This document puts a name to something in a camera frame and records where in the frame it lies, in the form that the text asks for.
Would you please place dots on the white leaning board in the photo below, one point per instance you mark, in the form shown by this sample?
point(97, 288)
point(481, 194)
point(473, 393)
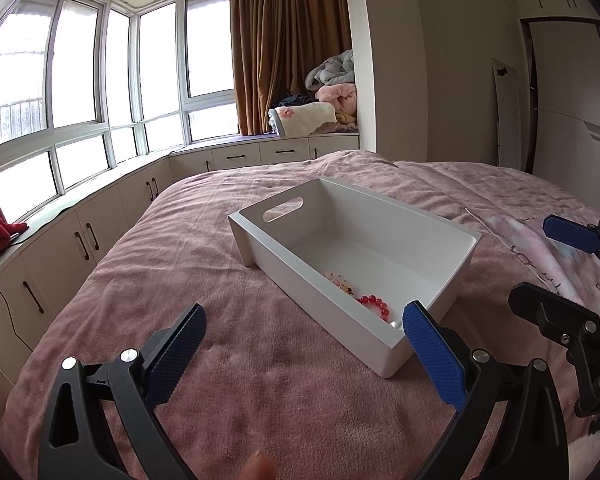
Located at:
point(507, 115)

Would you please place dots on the yellow cloth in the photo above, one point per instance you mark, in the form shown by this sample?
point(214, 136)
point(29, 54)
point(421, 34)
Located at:
point(347, 121)

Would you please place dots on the pink bed blanket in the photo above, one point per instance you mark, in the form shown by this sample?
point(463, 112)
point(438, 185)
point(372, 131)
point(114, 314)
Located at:
point(180, 260)

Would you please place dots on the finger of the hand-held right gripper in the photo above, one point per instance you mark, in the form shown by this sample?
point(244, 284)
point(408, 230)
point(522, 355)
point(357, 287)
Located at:
point(535, 307)
point(570, 232)

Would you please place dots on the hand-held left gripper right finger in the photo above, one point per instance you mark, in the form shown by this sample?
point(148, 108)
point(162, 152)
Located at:
point(435, 355)

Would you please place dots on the white storage box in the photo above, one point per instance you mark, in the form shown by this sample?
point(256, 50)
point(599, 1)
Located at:
point(330, 310)

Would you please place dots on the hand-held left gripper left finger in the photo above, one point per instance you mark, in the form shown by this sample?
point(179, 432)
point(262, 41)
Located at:
point(175, 355)

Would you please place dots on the white wardrobe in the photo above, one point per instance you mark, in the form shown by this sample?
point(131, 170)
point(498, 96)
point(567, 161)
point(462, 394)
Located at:
point(565, 110)

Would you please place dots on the dark clothing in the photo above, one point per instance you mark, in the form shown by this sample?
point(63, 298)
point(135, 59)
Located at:
point(295, 100)

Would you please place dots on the person's left hand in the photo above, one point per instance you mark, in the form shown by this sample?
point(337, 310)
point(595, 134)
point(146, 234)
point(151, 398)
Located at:
point(258, 467)

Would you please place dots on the pink printed bedsheet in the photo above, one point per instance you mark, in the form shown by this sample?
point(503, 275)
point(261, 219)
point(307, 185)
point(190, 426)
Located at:
point(535, 255)

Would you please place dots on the pink fluffy blanket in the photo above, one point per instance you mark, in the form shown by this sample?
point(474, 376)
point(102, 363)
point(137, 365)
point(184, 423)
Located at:
point(340, 97)

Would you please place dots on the beige window seat cabinets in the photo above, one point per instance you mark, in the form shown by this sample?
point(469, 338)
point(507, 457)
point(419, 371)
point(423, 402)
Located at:
point(65, 255)

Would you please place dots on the white fluffy cloth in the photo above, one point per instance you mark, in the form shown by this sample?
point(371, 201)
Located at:
point(595, 457)

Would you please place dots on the grey crumpled blanket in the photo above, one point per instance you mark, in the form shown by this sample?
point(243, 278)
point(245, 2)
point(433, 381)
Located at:
point(332, 70)

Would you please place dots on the bay window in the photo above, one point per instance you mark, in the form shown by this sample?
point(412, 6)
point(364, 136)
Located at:
point(75, 60)

